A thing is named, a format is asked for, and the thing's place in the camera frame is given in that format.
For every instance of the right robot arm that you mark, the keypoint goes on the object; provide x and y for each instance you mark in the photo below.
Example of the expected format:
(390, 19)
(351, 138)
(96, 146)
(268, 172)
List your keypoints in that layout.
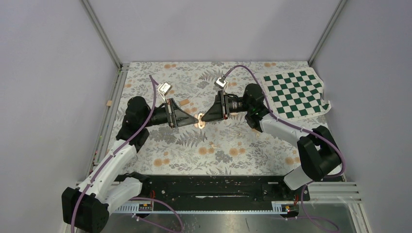
(317, 149)

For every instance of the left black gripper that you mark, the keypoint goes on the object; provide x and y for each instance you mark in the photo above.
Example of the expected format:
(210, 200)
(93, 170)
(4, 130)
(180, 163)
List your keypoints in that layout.
(180, 117)

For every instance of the beige earbud charging case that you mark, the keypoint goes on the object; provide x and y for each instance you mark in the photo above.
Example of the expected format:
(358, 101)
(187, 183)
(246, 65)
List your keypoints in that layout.
(200, 124)

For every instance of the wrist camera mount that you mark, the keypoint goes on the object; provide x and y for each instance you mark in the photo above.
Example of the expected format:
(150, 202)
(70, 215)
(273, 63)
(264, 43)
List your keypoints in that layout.
(222, 83)
(163, 89)

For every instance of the floral patterned table mat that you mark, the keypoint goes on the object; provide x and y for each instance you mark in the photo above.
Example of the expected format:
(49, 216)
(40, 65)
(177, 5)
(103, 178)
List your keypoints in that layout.
(228, 147)

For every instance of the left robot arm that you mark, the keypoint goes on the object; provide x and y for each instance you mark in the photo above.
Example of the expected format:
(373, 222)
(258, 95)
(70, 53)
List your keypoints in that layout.
(88, 206)

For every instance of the small cork cylinder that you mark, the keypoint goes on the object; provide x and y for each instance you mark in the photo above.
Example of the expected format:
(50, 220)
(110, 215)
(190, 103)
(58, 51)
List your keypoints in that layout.
(184, 102)

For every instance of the green white checkerboard sheet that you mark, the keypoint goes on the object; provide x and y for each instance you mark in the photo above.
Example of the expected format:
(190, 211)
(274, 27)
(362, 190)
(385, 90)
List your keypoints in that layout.
(296, 94)

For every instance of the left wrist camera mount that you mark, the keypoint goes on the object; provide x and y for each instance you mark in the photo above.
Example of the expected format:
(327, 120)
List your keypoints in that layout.
(163, 89)

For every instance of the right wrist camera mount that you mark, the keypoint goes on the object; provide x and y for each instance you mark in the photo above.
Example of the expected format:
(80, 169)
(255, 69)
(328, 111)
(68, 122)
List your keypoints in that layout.
(222, 83)

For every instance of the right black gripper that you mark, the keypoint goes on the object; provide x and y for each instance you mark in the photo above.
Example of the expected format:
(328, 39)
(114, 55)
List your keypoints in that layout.
(220, 108)

